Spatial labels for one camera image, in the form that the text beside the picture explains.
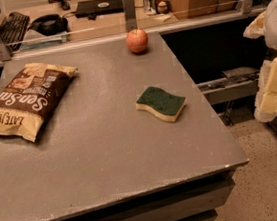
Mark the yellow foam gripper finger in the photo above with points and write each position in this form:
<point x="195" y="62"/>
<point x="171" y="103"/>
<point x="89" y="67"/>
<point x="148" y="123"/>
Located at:
<point x="266" y="99"/>
<point x="256" y="28"/>

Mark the brown and yellow chip bag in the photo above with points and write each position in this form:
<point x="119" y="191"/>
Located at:
<point x="27" y="101"/>

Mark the red apple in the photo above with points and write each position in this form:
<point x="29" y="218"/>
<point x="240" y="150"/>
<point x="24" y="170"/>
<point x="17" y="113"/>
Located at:
<point x="137" y="40"/>

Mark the open side drawer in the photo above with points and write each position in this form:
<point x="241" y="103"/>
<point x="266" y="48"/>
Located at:
<point x="234" y="84"/>

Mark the small round jar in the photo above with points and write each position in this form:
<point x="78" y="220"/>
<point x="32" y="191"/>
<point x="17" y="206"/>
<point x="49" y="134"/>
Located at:
<point x="162" y="7"/>

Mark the green and yellow sponge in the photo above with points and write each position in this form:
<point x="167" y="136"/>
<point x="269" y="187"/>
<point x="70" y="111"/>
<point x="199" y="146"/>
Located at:
<point x="161" y="104"/>

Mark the black laptop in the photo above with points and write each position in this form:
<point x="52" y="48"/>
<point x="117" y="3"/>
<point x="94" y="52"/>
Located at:
<point x="97" y="7"/>

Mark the black headphones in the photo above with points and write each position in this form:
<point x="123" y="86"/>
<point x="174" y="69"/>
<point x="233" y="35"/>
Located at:
<point x="49" y="25"/>

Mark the black keyboard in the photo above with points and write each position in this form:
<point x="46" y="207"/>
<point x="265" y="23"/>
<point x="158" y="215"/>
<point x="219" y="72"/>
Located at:
<point x="13" y="29"/>

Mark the metal bracket middle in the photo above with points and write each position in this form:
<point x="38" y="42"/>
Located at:
<point x="130" y="14"/>

